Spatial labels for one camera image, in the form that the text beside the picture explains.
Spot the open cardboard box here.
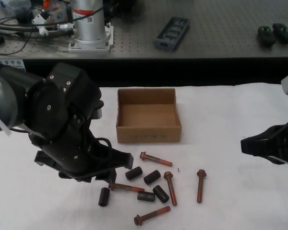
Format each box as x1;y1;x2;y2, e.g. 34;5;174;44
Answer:
115;88;182;144

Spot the black cylindrical sleeve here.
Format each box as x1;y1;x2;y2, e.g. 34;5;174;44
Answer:
152;184;170;204
98;187;110;207
125;166;143;181
137;191;156;202
143;170;161;185

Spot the rusty copper flange bolt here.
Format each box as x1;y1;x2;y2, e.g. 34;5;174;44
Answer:
163;171;178;207
139;151;173;166
133;206;171;226
196;169;206;204
108;183;145;193

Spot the black part with green lens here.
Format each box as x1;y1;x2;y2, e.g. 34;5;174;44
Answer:
257;25;276;45
272;23;288;45

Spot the white label with print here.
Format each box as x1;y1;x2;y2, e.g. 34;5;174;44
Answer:
0;59;26;72

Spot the perforated metal bench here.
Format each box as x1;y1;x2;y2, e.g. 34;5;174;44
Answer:
0;0;288;60

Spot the silver-white cylindrical machine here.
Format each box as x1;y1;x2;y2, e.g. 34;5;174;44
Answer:
67;0;114;53

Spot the white plastic clamp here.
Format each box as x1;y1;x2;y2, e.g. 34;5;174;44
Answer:
31;11;51;36

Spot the grey screwdriver bit case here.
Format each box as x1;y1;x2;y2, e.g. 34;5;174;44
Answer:
154;16;191;51

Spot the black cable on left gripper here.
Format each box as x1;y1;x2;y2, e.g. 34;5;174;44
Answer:
85;137;116;179

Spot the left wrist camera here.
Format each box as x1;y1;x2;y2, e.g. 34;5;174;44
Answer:
87;100;104;120

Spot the white cable tie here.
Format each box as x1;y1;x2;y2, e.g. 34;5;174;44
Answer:
0;107;13;137

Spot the thin black cable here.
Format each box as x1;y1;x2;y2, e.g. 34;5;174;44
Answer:
0;35;32;55

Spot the silver cable connector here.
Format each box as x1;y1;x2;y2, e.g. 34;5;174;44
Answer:
57;23;77;35

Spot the thick black cable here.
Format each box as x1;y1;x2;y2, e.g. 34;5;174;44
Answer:
0;19;60;39

